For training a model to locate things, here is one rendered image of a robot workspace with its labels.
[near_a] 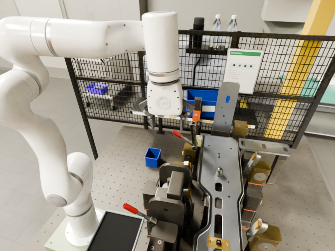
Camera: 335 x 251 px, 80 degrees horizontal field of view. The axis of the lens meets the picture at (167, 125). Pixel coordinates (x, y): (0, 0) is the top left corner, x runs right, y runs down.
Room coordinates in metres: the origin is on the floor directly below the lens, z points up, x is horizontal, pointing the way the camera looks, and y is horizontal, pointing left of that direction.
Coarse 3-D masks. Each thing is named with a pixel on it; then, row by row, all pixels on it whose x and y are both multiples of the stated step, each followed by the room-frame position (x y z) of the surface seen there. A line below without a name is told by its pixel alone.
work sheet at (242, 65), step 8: (232, 48) 1.33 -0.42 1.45; (232, 56) 1.33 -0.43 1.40; (240, 56) 1.32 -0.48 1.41; (248, 56) 1.31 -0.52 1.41; (256, 56) 1.30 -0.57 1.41; (232, 64) 1.33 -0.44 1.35; (240, 64) 1.32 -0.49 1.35; (248, 64) 1.31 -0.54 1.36; (256, 64) 1.30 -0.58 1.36; (224, 72) 1.34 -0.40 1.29; (232, 72) 1.33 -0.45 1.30; (240, 72) 1.32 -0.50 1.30; (248, 72) 1.31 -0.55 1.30; (256, 72) 1.30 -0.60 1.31; (224, 80) 1.34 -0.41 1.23; (232, 80) 1.33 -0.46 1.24; (240, 80) 1.31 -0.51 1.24; (248, 80) 1.30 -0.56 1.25; (256, 80) 1.29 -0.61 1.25; (240, 88) 1.31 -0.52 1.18; (248, 88) 1.30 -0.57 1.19
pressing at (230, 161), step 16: (208, 144) 0.91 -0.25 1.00; (224, 144) 0.91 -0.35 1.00; (208, 160) 0.78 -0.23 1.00; (224, 160) 0.78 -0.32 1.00; (240, 160) 0.79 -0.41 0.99; (208, 176) 0.67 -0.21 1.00; (224, 176) 0.67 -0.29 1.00; (240, 176) 0.67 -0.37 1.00; (208, 192) 0.57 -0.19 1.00; (224, 192) 0.58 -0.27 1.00; (240, 192) 0.58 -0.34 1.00; (208, 208) 0.49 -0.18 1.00; (224, 208) 0.49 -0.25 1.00; (208, 224) 0.42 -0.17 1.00; (224, 224) 0.42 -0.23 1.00; (240, 224) 0.43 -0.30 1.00; (240, 240) 0.36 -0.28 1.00
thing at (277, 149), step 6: (240, 138) 0.97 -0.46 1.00; (240, 144) 0.91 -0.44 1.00; (246, 144) 0.91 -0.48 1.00; (252, 144) 0.91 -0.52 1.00; (258, 144) 0.91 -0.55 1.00; (270, 144) 0.91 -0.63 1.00; (276, 144) 0.91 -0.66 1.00; (282, 144) 0.91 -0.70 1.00; (246, 150) 0.87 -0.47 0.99; (252, 150) 0.87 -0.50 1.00; (258, 150) 0.86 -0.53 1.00; (264, 150) 0.86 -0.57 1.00; (270, 150) 0.86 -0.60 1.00; (276, 150) 0.86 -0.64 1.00; (282, 150) 0.86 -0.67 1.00; (288, 150) 0.86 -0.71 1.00
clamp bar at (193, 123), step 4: (188, 124) 0.85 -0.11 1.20; (192, 124) 0.83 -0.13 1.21; (196, 124) 0.84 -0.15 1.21; (192, 128) 0.82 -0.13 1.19; (192, 132) 0.82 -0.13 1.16; (192, 136) 0.82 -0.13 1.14; (192, 140) 0.82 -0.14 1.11; (196, 140) 0.84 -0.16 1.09; (192, 144) 0.82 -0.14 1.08; (196, 144) 0.84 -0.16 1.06
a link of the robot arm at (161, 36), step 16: (144, 16) 0.51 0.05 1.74; (160, 16) 0.49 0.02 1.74; (176, 16) 0.51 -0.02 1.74; (144, 32) 0.51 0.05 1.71; (160, 32) 0.49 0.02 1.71; (176, 32) 0.51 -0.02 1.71; (160, 48) 0.48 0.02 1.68; (176, 48) 0.51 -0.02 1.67; (160, 64) 0.48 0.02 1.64; (176, 64) 0.50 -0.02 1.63
